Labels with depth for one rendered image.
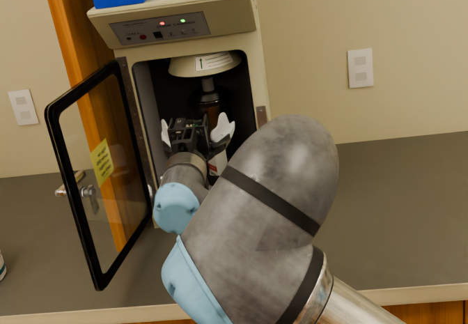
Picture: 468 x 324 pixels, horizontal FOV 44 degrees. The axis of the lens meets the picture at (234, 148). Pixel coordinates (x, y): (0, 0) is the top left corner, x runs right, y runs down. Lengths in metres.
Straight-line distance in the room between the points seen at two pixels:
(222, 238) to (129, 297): 0.74
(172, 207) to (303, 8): 0.92
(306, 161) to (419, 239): 0.80
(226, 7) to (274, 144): 0.62
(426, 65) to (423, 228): 0.58
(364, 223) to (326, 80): 0.53
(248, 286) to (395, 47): 1.28
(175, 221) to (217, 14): 0.45
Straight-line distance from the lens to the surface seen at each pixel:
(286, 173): 0.55
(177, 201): 0.91
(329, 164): 0.59
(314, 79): 1.74
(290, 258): 0.57
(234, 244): 0.55
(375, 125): 1.82
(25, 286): 1.42
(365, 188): 1.53
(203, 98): 1.37
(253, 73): 1.28
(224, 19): 1.19
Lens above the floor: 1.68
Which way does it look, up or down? 24 degrees down
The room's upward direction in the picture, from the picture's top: 9 degrees counter-clockwise
